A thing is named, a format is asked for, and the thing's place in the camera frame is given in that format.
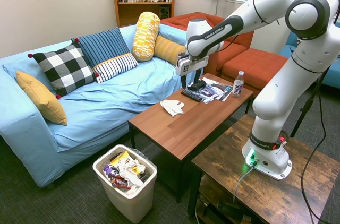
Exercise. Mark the reddish wooden coffee table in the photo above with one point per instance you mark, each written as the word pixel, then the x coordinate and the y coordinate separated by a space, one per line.
pixel 191 125

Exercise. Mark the clear plastic bottle purple label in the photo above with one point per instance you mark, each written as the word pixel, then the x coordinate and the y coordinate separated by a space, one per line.
pixel 238 87

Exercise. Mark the rustic brown robot table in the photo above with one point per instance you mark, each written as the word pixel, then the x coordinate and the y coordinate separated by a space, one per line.
pixel 265 194

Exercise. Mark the dark cover magazine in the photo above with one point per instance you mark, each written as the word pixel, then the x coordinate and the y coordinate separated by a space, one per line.
pixel 210 92

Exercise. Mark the white crumpled paper trash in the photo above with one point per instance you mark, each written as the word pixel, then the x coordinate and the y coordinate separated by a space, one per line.
pixel 131 173

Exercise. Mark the orange sofa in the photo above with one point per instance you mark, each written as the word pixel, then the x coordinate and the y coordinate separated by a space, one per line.
pixel 233 46

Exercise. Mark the black remote control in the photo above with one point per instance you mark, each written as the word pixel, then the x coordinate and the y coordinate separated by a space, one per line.
pixel 191 95

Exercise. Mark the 425 business magazine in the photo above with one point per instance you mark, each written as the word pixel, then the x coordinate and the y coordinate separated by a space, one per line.
pixel 227 90

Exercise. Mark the black small speaker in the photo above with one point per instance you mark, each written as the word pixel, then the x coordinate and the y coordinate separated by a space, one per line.
pixel 164 12

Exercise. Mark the black game controller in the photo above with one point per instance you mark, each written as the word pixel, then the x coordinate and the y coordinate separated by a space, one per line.
pixel 197 86

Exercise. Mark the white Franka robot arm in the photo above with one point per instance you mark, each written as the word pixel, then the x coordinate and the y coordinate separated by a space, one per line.
pixel 279 88

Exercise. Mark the white tissue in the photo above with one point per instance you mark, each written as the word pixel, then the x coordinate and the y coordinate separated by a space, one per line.
pixel 172 107

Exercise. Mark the blue striped pillow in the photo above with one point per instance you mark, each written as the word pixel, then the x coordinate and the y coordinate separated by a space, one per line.
pixel 102 46

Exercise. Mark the black white checked pillow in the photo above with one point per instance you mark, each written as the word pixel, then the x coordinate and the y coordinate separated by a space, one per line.
pixel 63 68

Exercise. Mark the red candy bar wrapper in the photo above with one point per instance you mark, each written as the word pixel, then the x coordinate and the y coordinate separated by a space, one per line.
pixel 120 181

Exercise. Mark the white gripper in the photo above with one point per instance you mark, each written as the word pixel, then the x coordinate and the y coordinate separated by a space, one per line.
pixel 192 65

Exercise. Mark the light blue sofa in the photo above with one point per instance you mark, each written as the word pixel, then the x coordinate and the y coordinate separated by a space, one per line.
pixel 106 107

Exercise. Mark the yellow white patterned bolster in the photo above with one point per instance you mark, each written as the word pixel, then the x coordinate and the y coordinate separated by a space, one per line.
pixel 144 36

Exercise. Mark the yellow white chip bag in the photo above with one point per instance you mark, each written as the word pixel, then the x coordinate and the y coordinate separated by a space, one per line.
pixel 120 159

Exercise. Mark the orange ottoman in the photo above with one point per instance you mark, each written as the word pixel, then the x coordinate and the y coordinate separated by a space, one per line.
pixel 255 64

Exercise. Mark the purple snack wrapper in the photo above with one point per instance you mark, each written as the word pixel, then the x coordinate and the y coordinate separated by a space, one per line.
pixel 110 171

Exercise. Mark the white navy striped pillow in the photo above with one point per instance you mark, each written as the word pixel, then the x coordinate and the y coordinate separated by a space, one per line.
pixel 115 67

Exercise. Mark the mustard yellow pillow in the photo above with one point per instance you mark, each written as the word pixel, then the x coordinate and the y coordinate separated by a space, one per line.
pixel 42 99

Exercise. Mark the wooden bookshelf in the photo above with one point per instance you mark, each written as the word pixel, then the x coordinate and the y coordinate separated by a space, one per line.
pixel 132 13

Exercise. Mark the beige plastic trash bin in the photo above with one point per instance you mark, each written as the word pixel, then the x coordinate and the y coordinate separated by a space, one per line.
pixel 132 202

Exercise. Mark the orange yellow striped pillow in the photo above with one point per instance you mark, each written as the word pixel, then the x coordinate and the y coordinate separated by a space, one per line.
pixel 168 50

